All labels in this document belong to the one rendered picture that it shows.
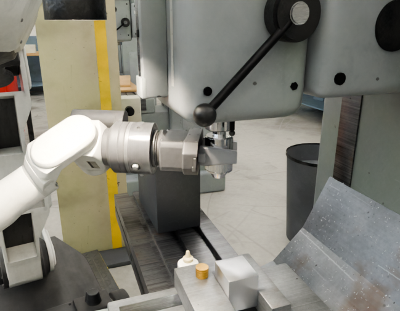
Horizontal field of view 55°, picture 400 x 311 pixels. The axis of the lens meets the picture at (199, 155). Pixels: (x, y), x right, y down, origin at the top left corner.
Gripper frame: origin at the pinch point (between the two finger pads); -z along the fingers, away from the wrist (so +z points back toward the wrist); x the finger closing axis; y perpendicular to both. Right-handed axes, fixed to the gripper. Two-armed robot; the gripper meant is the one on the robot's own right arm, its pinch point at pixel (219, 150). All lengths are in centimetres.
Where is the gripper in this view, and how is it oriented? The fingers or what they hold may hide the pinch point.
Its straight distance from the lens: 65.0
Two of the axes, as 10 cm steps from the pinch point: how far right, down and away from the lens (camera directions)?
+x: 0.9, -3.2, 9.4
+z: -10.0, -0.4, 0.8
